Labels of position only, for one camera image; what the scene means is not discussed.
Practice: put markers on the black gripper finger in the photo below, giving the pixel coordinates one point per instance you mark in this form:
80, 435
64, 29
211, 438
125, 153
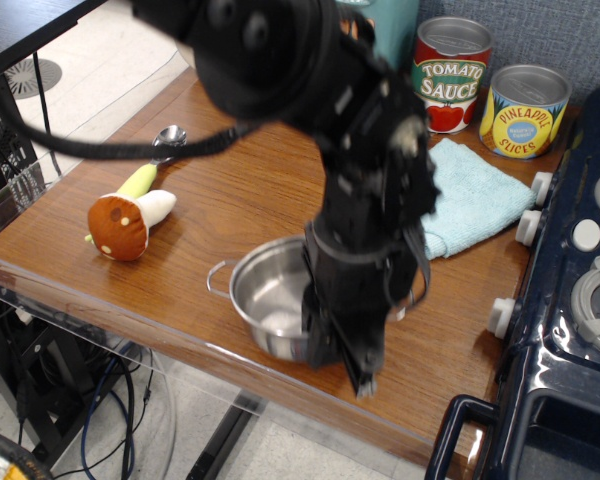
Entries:
322, 346
361, 335

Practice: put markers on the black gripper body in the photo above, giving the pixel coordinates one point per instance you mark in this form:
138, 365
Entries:
366, 246

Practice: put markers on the silver metal pot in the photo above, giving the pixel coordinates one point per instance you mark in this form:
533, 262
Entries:
266, 286

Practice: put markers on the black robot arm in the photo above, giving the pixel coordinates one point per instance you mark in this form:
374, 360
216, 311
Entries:
290, 61

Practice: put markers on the light blue folded cloth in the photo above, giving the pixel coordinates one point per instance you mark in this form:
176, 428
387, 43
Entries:
476, 201

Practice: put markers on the black table leg base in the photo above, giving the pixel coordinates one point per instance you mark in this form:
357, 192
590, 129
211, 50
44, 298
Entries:
226, 435

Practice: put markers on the white stove knob lower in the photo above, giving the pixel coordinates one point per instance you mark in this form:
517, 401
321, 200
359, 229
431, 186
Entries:
500, 316

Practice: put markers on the white stove knob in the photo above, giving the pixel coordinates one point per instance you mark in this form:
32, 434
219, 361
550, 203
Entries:
540, 186
527, 227
500, 316

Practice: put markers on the white stove knob middle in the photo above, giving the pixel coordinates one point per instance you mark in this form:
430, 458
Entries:
527, 227

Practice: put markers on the white stove knob upper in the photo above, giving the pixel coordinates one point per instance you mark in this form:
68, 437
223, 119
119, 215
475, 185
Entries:
540, 186

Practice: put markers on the dark blue toy stove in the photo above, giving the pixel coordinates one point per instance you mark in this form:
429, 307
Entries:
545, 420

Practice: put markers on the pineapple slices can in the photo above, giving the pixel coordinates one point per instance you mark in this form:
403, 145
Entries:
524, 110

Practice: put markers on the tomato sauce can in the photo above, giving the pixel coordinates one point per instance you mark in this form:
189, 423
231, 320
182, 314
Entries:
450, 61

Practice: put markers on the cream toy microwave oven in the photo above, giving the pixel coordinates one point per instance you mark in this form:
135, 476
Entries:
395, 25

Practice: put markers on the plush brown mushroom toy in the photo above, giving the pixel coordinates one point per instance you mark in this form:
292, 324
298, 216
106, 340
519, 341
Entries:
128, 223

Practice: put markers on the black desk at left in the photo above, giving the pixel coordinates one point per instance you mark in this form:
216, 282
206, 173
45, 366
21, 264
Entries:
26, 27

